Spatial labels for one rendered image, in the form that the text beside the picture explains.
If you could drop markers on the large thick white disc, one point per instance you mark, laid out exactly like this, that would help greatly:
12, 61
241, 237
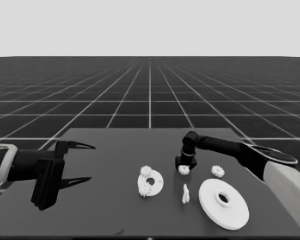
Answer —
210, 201

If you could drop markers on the white round carrier with pins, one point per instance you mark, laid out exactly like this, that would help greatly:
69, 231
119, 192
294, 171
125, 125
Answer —
156, 188

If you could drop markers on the small white T-shaped piece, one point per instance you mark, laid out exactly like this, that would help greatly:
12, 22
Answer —
185, 197

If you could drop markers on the white toothed gear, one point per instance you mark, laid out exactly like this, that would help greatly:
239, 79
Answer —
147, 191
186, 171
148, 172
221, 172

